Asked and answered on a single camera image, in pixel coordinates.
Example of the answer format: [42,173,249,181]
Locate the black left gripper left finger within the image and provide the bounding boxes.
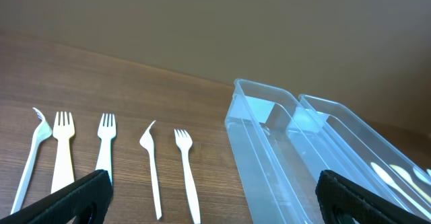
[1,170,113,224]

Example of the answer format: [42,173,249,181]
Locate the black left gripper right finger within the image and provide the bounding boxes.
[315,170,430,224]

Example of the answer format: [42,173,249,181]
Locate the cream yellow plastic spoon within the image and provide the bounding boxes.
[390,164,431,202]

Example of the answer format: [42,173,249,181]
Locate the white wide-handled plastic spoon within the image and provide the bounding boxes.
[413,167,431,185]

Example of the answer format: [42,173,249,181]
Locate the white fork sideways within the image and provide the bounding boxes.
[139,120,162,220]

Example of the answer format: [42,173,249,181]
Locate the clear container right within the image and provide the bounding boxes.
[294,94,430,221]

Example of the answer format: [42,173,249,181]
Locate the clear container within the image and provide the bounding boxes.
[294,94,430,221]
[224,78,400,224]

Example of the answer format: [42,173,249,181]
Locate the clear container left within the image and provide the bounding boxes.
[224,78,400,224]

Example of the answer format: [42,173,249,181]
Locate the cream yellow plastic fork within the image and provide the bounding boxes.
[51,112,75,194]

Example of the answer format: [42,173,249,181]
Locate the white fork far left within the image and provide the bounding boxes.
[10,107,53,215]

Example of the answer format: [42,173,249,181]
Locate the white plastic fork rightmost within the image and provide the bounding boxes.
[174,129,201,224]

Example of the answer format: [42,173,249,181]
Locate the white wide-handled plastic fork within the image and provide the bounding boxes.
[96,113,117,183]

